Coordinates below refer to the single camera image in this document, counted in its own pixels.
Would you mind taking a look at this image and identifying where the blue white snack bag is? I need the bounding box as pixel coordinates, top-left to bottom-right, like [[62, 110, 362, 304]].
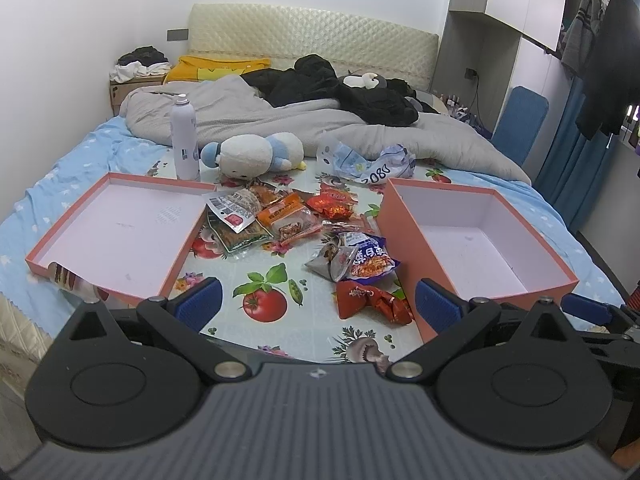
[[341, 232, 400, 284]]

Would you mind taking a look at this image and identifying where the red snack front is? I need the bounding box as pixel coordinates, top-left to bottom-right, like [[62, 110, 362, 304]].
[[336, 281, 413, 325]]

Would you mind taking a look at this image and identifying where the green dried tofu packet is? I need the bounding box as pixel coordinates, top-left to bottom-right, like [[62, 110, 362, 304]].
[[207, 212, 272, 254]]

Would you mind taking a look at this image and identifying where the white shrimp snack packet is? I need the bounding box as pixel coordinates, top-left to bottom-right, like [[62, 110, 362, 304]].
[[204, 188, 262, 233]]

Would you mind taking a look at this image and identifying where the orange snack packet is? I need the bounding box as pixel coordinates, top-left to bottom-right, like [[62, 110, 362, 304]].
[[257, 193, 322, 245]]

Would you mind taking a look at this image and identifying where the grey triangular snack packet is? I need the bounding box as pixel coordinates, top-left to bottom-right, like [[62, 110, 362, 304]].
[[305, 243, 357, 283]]

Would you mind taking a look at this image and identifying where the red foil snack packet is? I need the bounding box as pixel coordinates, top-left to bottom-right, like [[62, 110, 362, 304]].
[[306, 192, 357, 221]]

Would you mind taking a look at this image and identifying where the pink cardboard box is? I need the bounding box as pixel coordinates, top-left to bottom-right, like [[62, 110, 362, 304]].
[[376, 179, 578, 341]]

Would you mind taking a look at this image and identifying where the pink box lid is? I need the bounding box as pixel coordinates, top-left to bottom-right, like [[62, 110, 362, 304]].
[[25, 172, 216, 306]]

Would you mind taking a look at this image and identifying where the fruit print tablecloth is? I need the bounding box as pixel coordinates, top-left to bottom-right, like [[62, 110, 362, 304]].
[[169, 159, 422, 366]]

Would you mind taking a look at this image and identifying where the blue curtain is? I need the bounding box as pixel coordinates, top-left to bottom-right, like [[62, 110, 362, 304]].
[[534, 77, 615, 234]]

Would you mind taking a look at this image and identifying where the crumpled blue white bag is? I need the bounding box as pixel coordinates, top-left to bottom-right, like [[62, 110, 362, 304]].
[[316, 134, 416, 185]]

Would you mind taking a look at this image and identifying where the white blue plush toy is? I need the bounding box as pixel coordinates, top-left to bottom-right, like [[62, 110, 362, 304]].
[[201, 132, 306, 180]]

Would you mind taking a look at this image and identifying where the light blue bedsheet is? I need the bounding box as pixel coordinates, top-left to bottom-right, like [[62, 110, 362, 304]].
[[0, 117, 168, 337]]

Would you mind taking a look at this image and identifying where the white spray bottle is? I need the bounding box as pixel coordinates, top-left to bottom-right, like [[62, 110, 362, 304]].
[[169, 94, 200, 181]]

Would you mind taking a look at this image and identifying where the grey duvet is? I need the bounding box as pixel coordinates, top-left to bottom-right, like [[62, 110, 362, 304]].
[[119, 75, 530, 184]]

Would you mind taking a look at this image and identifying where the blue chair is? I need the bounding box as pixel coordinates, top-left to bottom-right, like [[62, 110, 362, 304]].
[[491, 86, 549, 166]]

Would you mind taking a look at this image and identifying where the black hanging coat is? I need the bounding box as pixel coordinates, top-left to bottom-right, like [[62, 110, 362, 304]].
[[576, 0, 639, 140]]

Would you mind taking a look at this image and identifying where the cardboard nightstand box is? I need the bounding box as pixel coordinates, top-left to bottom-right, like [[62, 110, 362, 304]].
[[108, 76, 165, 116]]

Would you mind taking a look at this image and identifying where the yellow pillow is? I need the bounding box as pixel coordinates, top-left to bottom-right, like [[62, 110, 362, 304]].
[[164, 55, 271, 84]]

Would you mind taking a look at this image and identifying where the white small plush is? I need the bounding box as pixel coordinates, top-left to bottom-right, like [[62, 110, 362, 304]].
[[342, 73, 380, 90]]

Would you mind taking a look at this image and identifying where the clothes pile on nightstand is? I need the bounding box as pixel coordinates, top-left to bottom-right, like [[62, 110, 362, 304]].
[[110, 46, 171, 84]]

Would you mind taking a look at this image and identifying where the black clothes pile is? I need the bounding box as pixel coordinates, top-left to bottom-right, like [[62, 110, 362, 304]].
[[242, 54, 435, 127]]

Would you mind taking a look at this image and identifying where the cream padded headboard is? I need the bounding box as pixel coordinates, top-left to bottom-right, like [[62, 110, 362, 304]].
[[188, 3, 439, 90]]

